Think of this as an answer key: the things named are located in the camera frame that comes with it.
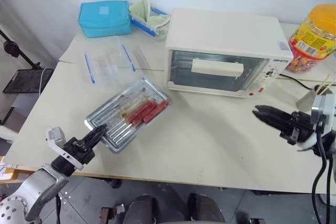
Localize silver metal cup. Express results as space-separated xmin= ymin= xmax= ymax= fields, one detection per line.
xmin=296 ymin=86 xmax=320 ymax=111

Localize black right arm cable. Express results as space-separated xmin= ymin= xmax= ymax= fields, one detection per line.
xmin=311 ymin=121 xmax=336 ymax=224

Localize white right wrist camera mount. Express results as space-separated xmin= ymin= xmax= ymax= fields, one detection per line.
xmin=297 ymin=93 xmax=336 ymax=153

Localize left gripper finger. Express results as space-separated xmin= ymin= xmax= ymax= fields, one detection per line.
xmin=90 ymin=129 xmax=109 ymax=148
xmin=84 ymin=124 xmax=107 ymax=145

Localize empty clear box blue clips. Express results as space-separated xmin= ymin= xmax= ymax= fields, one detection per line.
xmin=83 ymin=36 xmax=136 ymax=86

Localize thin wooden skewer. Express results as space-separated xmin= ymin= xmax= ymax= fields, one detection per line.
xmin=277 ymin=77 xmax=325 ymax=83

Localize candy jar with orange lid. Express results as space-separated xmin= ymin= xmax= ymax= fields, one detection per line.
xmin=285 ymin=3 xmax=336 ymax=74

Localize thin white cable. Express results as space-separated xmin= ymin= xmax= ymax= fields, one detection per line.
xmin=38 ymin=67 xmax=53 ymax=97

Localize wooden chopstick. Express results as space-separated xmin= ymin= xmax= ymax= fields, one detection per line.
xmin=316 ymin=74 xmax=331 ymax=95
xmin=318 ymin=79 xmax=336 ymax=95

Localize glass oven door with handle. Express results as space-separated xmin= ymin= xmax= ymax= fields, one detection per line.
xmin=166 ymin=49 xmax=270 ymax=93

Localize silver metal baking tray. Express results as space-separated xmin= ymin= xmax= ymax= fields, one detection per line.
xmin=83 ymin=77 xmax=175 ymax=155

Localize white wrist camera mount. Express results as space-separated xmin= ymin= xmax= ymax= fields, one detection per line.
xmin=297 ymin=93 xmax=336 ymax=153
xmin=45 ymin=126 xmax=85 ymax=172

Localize orange box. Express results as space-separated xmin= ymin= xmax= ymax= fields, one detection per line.
xmin=0 ymin=156 xmax=28 ymax=184

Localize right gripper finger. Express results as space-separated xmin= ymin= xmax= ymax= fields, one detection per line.
xmin=252 ymin=111 xmax=289 ymax=131
xmin=254 ymin=105 xmax=292 ymax=119

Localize black oven power cable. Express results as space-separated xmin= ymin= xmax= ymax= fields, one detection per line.
xmin=277 ymin=73 xmax=317 ymax=91

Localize white toaster oven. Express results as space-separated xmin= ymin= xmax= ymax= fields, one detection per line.
xmin=164 ymin=8 xmax=294 ymax=99

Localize dark rounded shape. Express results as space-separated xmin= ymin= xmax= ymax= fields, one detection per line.
xmin=122 ymin=194 xmax=161 ymax=224
xmin=188 ymin=193 xmax=227 ymax=224

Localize black tripod stand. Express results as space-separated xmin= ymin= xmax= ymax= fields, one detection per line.
xmin=0 ymin=28 xmax=43 ymax=70

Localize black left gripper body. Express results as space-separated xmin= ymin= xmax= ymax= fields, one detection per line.
xmin=62 ymin=136 xmax=97 ymax=166

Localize clear plastic lid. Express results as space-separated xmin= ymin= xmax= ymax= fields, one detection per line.
xmin=130 ymin=46 xmax=156 ymax=78

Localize blue fabric lunch bag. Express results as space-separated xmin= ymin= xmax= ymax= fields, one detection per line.
xmin=78 ymin=0 xmax=133 ymax=38

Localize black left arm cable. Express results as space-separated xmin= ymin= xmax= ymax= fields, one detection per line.
xmin=55 ymin=194 xmax=62 ymax=224

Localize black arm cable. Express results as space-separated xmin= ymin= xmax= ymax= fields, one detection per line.
xmin=55 ymin=194 xmax=62 ymax=224
xmin=311 ymin=121 xmax=336 ymax=224

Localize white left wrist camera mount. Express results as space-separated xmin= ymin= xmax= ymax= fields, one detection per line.
xmin=45 ymin=126 xmax=85 ymax=172

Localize light green cloth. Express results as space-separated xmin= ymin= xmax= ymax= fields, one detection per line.
xmin=129 ymin=0 xmax=171 ymax=37

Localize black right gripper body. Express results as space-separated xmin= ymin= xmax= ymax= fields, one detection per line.
xmin=279 ymin=111 xmax=316 ymax=145

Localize clear box with blue clips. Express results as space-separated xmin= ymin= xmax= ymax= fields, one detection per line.
xmin=128 ymin=0 xmax=172 ymax=41

